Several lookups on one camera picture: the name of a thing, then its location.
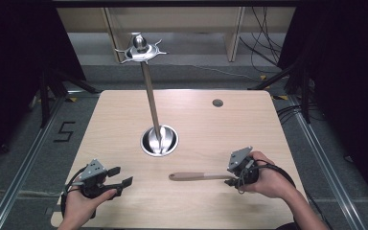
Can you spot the metal floor rail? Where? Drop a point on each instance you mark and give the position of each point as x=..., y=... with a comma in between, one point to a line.
x=329, y=166
x=22, y=169

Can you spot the dark curtain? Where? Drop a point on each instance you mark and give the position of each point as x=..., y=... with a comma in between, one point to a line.
x=9, y=80
x=351, y=96

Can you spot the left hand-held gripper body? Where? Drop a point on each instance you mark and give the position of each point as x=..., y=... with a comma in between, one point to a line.
x=91, y=171

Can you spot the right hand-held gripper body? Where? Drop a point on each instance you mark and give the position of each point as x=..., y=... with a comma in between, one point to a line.
x=240, y=158

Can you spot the person's left hand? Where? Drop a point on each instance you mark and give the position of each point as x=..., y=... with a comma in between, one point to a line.
x=78, y=206

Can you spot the person's right hand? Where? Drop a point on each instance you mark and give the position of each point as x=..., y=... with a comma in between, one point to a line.
x=273, y=182

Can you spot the black tripod stand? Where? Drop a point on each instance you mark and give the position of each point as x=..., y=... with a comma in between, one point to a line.
x=302, y=86
x=49, y=92

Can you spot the light wooden shelf unit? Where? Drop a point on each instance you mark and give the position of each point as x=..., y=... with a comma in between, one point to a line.
x=172, y=22

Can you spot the metal utensil hanging stand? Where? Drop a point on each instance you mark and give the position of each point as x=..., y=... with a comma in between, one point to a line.
x=158, y=140

